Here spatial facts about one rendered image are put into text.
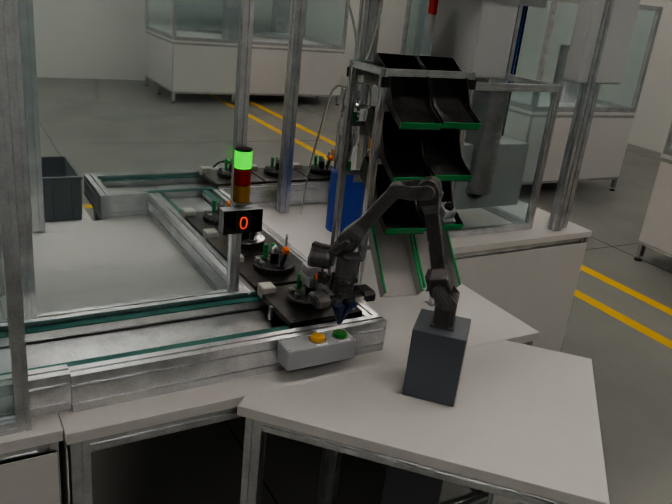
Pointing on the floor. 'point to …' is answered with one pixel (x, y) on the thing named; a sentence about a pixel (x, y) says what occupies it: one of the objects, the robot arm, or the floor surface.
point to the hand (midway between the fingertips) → (340, 312)
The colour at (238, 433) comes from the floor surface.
